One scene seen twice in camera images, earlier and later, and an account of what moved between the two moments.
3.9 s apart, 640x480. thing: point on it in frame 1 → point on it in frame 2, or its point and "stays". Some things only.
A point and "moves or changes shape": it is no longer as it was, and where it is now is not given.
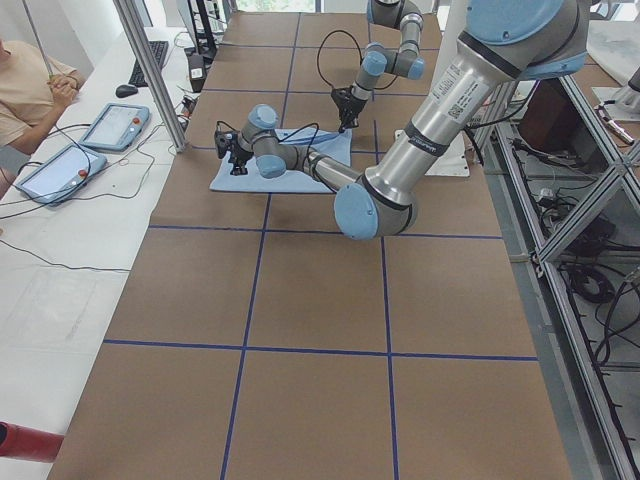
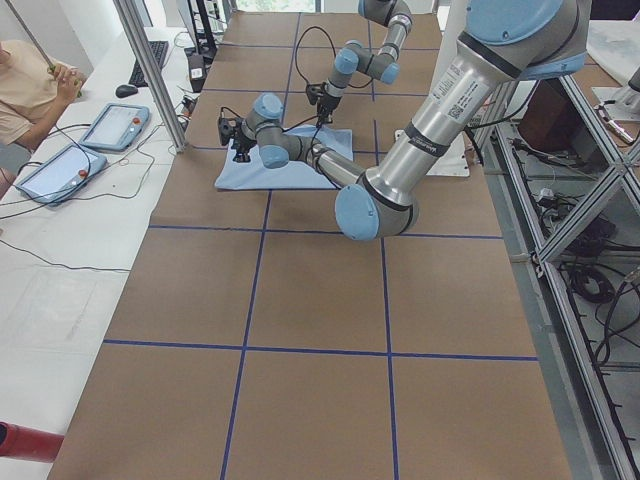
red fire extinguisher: x=29 y=443 stays
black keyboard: x=136 y=76 stays
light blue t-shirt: x=334 y=143 stays
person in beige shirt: x=34 y=87 stays
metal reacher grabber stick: x=37 y=39 moves or changes shape
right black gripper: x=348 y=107 → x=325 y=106
